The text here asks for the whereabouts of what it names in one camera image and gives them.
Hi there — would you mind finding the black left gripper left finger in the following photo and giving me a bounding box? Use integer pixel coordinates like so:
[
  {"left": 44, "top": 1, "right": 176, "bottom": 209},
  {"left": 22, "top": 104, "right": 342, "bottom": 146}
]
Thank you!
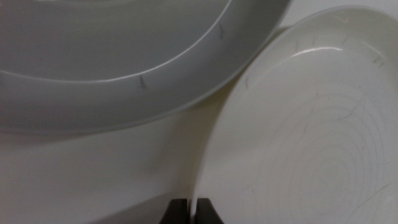
[{"left": 159, "top": 198, "right": 190, "bottom": 224}]

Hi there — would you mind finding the white shallow bowl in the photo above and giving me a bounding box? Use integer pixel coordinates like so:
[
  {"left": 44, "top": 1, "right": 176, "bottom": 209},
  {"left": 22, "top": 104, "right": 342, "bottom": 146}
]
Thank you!
[{"left": 191, "top": 4, "right": 398, "bottom": 224}]

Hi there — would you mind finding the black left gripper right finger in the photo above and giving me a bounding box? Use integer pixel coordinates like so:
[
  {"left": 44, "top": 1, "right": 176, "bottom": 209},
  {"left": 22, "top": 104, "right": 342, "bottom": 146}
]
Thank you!
[{"left": 195, "top": 197, "right": 224, "bottom": 224}]

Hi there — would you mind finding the grey shallow bowl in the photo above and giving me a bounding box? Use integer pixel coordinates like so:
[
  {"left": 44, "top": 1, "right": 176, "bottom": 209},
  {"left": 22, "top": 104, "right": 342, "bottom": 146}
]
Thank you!
[{"left": 0, "top": 0, "right": 293, "bottom": 136}]

